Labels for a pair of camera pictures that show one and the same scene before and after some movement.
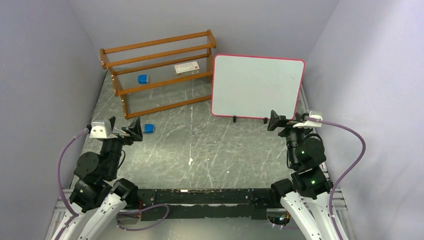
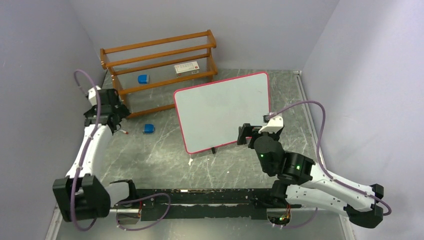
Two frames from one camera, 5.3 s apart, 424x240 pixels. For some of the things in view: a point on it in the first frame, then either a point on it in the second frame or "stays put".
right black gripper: [276, 120] to [248, 130]
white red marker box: [187, 69] stays put
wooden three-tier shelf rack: [158, 75] stays put
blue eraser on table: [149, 128] stays put
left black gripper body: [127, 138] to [121, 110]
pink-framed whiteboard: [253, 86] to [210, 115]
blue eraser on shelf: [143, 79] stays put
